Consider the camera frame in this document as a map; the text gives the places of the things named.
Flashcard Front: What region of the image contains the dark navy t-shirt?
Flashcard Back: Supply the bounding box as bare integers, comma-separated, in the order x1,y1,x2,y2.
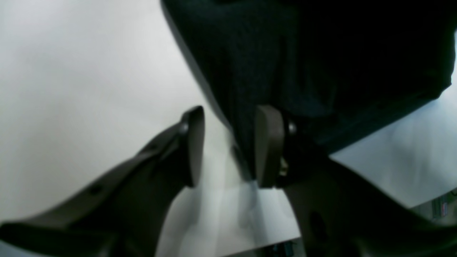
162,0,456,173

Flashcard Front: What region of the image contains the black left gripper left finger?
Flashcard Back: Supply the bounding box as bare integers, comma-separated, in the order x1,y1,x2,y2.
1,106,205,257

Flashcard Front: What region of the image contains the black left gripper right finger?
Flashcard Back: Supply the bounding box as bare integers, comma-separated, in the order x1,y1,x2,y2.
255,105,457,257

